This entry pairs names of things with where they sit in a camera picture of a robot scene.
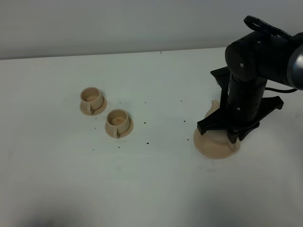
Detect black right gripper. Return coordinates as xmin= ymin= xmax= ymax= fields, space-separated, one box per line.
xmin=197 ymin=74 xmax=284 ymax=144

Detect beige ceramic teapot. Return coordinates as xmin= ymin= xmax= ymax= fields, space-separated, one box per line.
xmin=205 ymin=99 xmax=241 ymax=152

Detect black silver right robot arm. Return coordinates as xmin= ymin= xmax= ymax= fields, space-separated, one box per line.
xmin=197 ymin=32 xmax=303 ymax=143

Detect large beige teapot saucer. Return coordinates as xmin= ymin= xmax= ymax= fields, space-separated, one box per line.
xmin=193 ymin=129 xmax=237 ymax=159

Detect near beige cup saucer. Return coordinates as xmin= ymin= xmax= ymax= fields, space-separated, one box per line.
xmin=105 ymin=118 xmax=134 ymax=139

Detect beige cup saucer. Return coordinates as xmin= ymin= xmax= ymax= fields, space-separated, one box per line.
xmin=80 ymin=96 xmax=107 ymax=116
xmin=105 ymin=118 xmax=134 ymax=139

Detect near beige teacup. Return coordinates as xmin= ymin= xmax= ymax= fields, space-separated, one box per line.
xmin=105 ymin=109 xmax=130 ymax=139

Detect beige teacup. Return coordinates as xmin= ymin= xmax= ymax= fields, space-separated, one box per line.
xmin=80 ymin=87 xmax=103 ymax=114
xmin=105 ymin=109 xmax=130 ymax=139

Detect far beige cup saucer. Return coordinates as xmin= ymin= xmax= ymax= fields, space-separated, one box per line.
xmin=80 ymin=96 xmax=107 ymax=116

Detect far beige teacup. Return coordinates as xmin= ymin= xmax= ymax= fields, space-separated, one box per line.
xmin=80 ymin=87 xmax=103 ymax=114

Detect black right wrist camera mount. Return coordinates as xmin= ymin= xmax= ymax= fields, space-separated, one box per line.
xmin=210 ymin=67 xmax=230 ymax=110

